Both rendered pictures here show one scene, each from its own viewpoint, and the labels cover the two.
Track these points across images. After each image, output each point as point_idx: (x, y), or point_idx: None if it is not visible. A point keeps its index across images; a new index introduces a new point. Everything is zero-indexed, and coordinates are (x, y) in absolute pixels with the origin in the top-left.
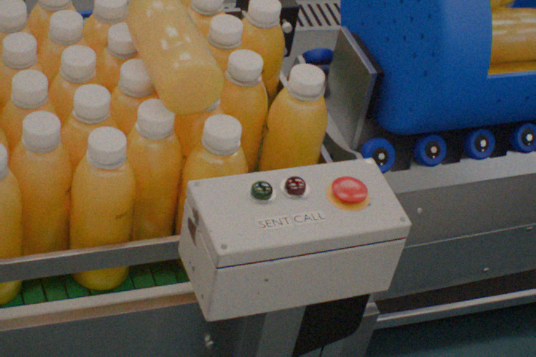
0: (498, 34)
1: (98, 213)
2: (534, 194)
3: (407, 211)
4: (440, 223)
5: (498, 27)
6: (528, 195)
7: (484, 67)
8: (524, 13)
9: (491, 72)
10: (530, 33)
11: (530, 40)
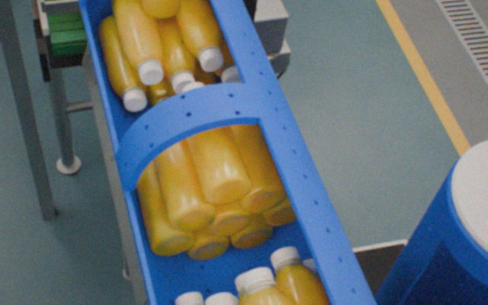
0: (120, 14)
1: None
2: (111, 155)
3: (94, 77)
4: (95, 104)
5: (124, 11)
6: (110, 152)
7: None
8: (140, 26)
9: (115, 36)
10: (125, 33)
11: (123, 36)
